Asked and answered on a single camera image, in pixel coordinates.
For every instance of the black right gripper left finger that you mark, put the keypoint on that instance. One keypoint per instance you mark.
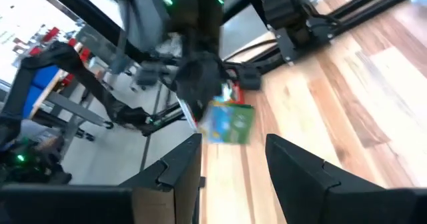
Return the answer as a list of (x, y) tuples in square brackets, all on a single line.
[(173, 180)]

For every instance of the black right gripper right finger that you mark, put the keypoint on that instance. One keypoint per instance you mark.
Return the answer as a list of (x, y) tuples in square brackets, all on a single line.
[(300, 184)]

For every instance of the green cardboard box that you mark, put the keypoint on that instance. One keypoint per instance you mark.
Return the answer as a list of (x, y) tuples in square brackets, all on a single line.
[(230, 124)]

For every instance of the black neighbouring station robot arm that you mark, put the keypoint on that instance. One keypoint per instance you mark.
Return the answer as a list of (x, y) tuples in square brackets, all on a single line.
[(83, 80)]

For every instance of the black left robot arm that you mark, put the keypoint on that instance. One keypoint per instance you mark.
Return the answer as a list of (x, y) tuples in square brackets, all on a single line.
[(187, 14)]

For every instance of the red plastic bin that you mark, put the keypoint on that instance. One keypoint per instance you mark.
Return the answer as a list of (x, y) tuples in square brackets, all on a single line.
[(237, 94)]

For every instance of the grey metal workbench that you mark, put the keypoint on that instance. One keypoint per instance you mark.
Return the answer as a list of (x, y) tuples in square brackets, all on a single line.
[(66, 107)]

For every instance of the black robot with green light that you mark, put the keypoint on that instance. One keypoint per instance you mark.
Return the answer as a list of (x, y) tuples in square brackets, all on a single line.
[(26, 160)]

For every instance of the blue storage bin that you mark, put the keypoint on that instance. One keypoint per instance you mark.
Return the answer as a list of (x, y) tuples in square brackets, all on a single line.
[(36, 87)]

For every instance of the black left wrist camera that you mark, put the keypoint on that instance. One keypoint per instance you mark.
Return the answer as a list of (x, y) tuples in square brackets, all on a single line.
[(250, 79)]

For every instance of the black aluminium table frame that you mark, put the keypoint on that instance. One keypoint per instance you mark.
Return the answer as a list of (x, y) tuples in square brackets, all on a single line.
[(350, 7)]

